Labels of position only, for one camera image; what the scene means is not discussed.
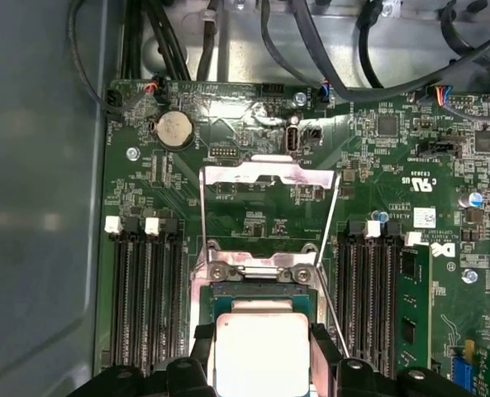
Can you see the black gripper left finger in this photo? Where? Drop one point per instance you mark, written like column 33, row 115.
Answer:
column 186, row 380

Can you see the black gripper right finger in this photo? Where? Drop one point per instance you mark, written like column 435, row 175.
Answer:
column 352, row 382

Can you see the thin metal locking lever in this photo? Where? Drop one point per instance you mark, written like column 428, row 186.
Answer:
column 333, row 314

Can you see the silver CPU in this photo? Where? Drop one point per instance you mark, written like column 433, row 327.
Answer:
column 261, row 355

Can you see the metal socket cover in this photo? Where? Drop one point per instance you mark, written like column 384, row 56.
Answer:
column 228, row 173

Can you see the black RAM slot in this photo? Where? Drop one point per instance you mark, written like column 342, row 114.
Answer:
column 155, row 297
column 136, row 297
column 362, row 297
column 377, row 297
column 118, row 297
column 345, row 297
column 175, row 297

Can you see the green RAM stick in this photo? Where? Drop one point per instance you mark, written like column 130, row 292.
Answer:
column 414, row 297

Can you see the blue expansion slot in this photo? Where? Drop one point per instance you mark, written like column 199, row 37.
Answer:
column 464, row 364

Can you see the silver board screw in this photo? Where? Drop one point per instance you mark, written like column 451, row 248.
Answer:
column 299, row 98
column 469, row 275
column 132, row 154

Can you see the small silver blue capacitor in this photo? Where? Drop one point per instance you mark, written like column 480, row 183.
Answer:
column 379, row 215

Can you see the large silver blue capacitor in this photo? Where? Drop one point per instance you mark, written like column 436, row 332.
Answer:
column 472, row 198

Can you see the green motherboard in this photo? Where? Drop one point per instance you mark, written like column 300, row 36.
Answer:
column 393, row 165

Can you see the silver coin battery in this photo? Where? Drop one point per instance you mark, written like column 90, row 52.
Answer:
column 172, row 130

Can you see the internal USB port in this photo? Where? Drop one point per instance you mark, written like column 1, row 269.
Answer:
column 292, row 138

